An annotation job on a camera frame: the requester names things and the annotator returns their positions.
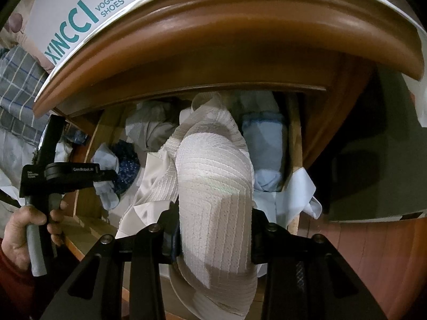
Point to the light blue folded underwear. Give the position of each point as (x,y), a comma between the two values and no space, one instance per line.
(263,146)

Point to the person's left hand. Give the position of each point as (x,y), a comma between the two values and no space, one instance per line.
(16,236)

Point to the white smooth garment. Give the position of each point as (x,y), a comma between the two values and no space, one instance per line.
(150,176)

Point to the pale blue underwear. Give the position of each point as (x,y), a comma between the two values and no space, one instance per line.
(105,163)

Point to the leaf print bed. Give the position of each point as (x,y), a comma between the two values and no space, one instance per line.
(16,23)

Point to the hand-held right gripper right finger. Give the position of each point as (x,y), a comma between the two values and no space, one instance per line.
(258,240)

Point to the person's left forearm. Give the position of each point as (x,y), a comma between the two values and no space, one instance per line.
(13,290)

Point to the white ribbed underwear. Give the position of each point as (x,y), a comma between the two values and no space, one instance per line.
(213,190)

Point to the white crumpled underwear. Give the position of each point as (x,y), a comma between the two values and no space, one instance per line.
(150,123)

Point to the white cloth with coloured shapes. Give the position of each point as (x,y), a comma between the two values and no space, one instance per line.
(418,100)

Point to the wooden nightstand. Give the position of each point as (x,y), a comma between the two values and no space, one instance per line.
(233,40)

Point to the grey plaid cloth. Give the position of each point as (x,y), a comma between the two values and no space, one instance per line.
(20,83)

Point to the white cloth green pattern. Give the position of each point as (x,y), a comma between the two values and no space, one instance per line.
(13,153)

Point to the white shoe box teal print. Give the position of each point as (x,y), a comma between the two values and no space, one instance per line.
(60,13)

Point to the dark blue floral underwear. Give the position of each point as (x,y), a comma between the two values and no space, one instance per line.
(126,166)

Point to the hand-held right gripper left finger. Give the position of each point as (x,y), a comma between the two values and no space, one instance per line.
(168,236)

